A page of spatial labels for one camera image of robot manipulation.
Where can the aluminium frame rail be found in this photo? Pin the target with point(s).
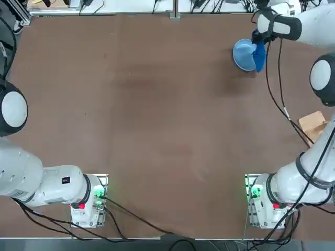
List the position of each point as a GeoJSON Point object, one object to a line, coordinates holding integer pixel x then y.
{"type": "Point", "coordinates": [23, 15]}

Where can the blue plastic plate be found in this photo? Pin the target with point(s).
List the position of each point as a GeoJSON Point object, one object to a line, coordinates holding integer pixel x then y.
{"type": "Point", "coordinates": [243, 55]}

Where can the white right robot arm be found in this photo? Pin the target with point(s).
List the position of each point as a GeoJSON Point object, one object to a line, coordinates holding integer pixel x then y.
{"type": "Point", "coordinates": [314, 21]}

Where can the wooden cup rack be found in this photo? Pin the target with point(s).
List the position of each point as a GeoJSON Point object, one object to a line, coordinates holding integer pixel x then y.
{"type": "Point", "coordinates": [310, 123]}

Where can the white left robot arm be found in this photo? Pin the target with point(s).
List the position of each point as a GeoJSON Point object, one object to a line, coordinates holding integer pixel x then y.
{"type": "Point", "coordinates": [52, 188]}

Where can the person's shoe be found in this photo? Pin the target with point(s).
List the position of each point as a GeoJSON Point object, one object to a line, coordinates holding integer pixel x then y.
{"type": "Point", "coordinates": [17, 27]}

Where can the blue cloth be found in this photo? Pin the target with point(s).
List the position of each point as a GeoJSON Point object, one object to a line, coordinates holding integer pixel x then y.
{"type": "Point", "coordinates": [259, 57]}

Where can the aluminium frame post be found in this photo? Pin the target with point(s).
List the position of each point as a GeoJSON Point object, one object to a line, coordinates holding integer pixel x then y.
{"type": "Point", "coordinates": [175, 10]}

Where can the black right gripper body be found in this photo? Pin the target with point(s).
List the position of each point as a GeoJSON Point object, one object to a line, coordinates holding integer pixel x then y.
{"type": "Point", "coordinates": [268, 39]}

